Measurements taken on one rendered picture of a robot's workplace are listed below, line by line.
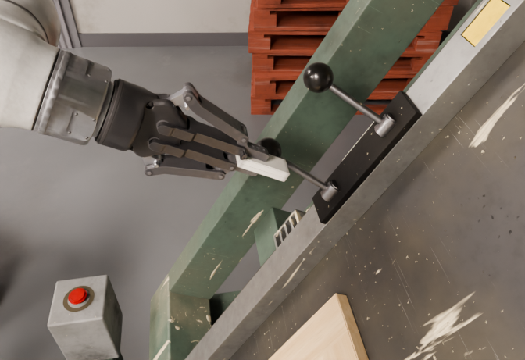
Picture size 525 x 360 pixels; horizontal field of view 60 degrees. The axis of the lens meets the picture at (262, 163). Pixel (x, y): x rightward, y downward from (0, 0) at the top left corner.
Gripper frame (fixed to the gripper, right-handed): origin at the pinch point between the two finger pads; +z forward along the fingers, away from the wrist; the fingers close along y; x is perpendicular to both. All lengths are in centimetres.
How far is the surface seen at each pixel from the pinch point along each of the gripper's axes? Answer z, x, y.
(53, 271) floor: -1, 104, -169
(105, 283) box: -3, 24, -62
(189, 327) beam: 16, 12, -57
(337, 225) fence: 13.7, -3.3, -3.7
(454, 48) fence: 12.2, 0.2, 23.3
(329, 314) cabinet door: 14.2, -12.8, -10.8
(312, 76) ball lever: 0.7, 3.2, 12.1
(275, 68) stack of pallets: 95, 225, -75
